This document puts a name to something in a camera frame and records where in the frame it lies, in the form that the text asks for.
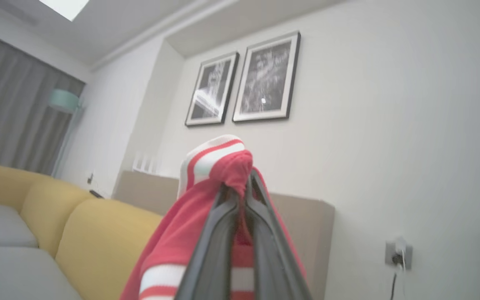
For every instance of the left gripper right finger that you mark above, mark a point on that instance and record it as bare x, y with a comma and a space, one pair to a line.
271, 258

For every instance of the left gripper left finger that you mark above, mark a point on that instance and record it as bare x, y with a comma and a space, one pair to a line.
213, 258

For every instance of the small dark wall plug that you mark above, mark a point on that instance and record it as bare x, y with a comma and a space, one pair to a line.
90, 179

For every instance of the grey wall socket plate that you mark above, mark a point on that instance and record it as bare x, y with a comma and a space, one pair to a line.
390, 255

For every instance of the black framed picture wide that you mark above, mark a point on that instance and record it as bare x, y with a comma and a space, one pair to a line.
266, 77

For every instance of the rectangular ceiling light panel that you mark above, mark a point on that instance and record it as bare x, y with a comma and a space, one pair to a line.
67, 6

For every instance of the grey pleated curtain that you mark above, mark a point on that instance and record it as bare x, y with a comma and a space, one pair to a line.
11, 108

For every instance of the black framed picture narrow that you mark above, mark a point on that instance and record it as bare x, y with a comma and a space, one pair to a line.
211, 89

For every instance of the floor lamp teal shade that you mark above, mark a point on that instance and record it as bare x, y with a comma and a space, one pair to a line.
63, 100

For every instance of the red garment with white stripes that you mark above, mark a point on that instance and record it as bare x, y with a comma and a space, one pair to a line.
173, 233

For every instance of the small black flat device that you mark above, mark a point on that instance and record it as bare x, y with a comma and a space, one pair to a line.
96, 194

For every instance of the wall socket with white plug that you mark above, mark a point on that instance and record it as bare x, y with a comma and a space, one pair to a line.
397, 259

